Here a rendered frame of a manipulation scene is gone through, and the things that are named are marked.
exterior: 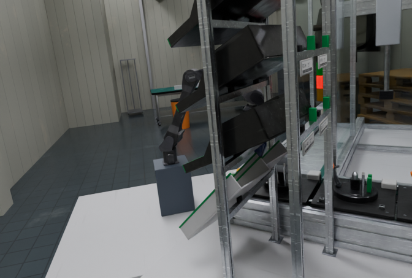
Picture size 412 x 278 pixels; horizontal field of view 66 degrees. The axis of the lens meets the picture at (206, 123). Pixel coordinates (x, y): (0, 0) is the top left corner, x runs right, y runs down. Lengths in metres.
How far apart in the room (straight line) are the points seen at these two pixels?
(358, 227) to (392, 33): 1.28
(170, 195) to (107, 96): 7.07
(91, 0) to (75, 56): 1.36
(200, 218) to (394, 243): 0.56
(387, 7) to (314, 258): 1.46
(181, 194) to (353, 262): 0.65
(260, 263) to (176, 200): 0.45
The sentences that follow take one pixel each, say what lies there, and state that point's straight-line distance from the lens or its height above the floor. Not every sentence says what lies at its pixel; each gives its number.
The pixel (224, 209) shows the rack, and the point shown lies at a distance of 0.74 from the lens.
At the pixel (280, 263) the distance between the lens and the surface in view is 1.05.
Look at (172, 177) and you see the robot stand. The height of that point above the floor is 1.02.
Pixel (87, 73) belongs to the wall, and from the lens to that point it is 8.29.
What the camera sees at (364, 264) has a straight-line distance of 1.08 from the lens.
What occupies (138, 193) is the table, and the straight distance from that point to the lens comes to 1.61.
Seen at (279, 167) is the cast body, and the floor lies 1.04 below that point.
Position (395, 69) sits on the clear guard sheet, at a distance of 2.44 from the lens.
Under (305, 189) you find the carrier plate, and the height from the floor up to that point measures 0.97.
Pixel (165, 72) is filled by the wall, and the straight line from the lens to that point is 9.65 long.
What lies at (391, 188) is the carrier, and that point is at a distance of 1.28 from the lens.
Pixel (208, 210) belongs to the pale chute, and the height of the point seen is 1.10.
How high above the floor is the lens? 1.49
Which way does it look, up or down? 12 degrees down
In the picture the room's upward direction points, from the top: 6 degrees counter-clockwise
